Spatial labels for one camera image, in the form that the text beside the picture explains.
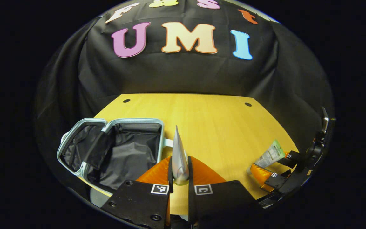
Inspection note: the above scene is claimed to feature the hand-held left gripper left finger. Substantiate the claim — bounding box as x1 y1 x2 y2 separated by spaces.
100 155 174 229

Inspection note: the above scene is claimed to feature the pale blue suitcase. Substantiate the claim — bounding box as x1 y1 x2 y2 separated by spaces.
57 118 174 208

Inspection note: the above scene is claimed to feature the black backdrop cloth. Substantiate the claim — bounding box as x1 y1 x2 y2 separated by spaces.
34 0 335 191

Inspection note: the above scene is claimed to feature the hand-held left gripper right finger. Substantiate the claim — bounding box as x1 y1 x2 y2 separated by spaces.
187 156 262 228

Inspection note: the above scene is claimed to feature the silver skin care tube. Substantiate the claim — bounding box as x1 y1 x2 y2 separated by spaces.
172 125 190 185

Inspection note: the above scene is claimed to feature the white green skin care tube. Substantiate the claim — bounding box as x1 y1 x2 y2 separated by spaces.
247 139 287 174

